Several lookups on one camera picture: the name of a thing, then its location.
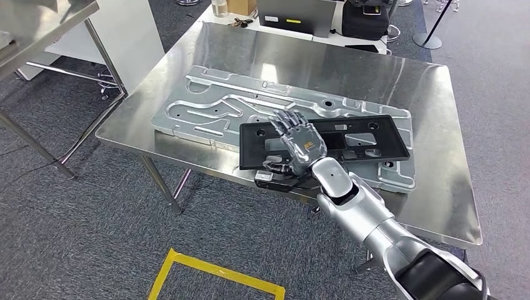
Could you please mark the black plastic plate part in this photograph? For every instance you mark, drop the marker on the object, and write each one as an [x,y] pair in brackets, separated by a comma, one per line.
[389,149]

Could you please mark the white cabinet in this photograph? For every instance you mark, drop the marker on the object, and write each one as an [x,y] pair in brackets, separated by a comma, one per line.
[132,41]

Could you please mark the stainless steel side table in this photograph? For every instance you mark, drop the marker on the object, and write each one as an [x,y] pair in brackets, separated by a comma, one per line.
[41,25]

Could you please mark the brown cardboard box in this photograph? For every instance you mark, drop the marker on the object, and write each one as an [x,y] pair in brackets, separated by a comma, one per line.
[242,6]

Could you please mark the white desk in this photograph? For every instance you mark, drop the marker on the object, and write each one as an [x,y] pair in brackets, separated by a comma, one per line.
[331,43]

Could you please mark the yellow floor tape square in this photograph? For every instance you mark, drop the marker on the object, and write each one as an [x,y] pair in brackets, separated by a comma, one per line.
[215,269]

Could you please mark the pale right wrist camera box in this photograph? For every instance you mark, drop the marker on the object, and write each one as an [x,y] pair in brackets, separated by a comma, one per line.
[263,176]

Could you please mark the chrome stool base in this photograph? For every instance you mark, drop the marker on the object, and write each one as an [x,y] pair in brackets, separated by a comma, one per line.
[108,87]

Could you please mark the grey equipment case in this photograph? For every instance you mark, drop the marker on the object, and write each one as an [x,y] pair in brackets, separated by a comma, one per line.
[298,16]

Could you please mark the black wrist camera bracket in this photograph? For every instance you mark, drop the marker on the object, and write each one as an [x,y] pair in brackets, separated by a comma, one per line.
[273,186]

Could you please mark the clear bottle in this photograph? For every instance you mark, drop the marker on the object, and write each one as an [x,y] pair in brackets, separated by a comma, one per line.
[219,8]

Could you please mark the black bag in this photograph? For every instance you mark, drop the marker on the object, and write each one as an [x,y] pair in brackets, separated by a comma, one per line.
[364,22]

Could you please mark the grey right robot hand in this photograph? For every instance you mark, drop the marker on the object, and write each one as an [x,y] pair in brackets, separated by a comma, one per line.
[304,143]

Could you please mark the black stanchion post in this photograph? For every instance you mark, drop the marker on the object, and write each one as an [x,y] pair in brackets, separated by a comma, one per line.
[426,41]

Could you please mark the stamped silver metal panel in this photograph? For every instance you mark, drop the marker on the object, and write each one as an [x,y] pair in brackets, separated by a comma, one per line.
[215,124]

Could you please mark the bunch of keys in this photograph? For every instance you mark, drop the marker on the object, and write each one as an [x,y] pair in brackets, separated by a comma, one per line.
[242,22]

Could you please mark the stainless steel workbench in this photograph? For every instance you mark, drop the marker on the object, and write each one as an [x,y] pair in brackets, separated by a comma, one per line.
[290,54]

